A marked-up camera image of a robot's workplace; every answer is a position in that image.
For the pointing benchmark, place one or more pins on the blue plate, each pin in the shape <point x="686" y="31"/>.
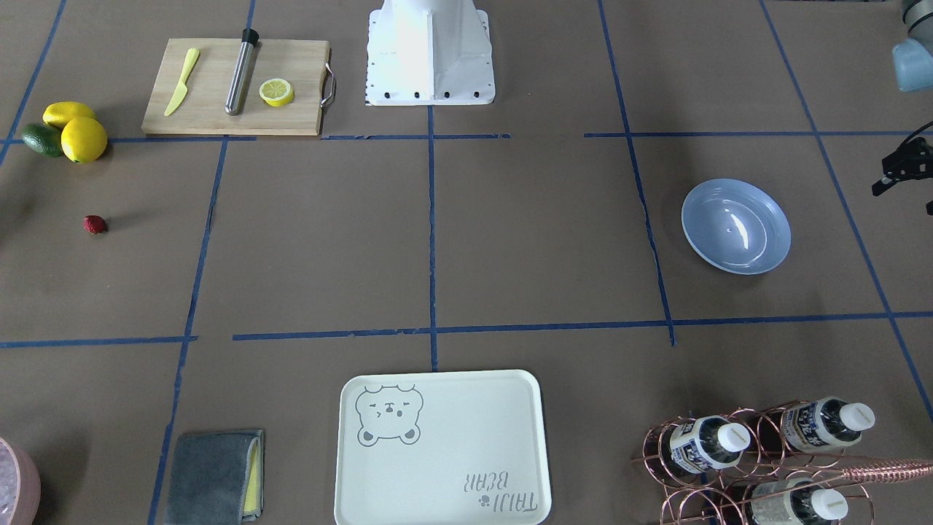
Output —
<point x="735" y="226"/>

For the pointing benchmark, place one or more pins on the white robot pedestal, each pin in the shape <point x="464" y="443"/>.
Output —
<point x="429" y="53"/>

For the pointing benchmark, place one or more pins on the cream bear tray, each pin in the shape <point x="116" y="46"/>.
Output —
<point x="463" y="447"/>

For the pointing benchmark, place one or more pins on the half lemon slice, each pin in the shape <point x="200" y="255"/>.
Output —
<point x="276" y="92"/>

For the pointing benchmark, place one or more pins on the yellow plastic knife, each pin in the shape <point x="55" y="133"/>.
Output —
<point x="181" y="90"/>

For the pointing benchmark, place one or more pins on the yellow lemon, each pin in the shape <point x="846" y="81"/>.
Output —
<point x="83" y="140"/>
<point x="60" y="113"/>

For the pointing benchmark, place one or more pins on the grey folded cloth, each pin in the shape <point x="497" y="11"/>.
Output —
<point x="217" y="478"/>

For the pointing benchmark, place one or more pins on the dark drink bottle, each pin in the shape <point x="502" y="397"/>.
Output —
<point x="797" y="501"/>
<point x="704" y="445"/>
<point x="825" y="425"/>

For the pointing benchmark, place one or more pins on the pink bowl of ice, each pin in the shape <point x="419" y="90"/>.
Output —
<point x="20" y="485"/>

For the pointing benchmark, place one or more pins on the green lime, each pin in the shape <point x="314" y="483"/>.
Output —
<point x="42" y="139"/>

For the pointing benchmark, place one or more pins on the copper wire bottle rack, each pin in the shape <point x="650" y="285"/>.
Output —
<point x="710" y="497"/>

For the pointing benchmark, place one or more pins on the red strawberry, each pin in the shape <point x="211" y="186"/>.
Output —
<point x="95" y="225"/>

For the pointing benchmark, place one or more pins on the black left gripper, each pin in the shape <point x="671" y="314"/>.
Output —
<point x="906" y="164"/>

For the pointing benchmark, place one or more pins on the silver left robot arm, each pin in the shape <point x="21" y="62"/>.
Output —
<point x="913" y="57"/>

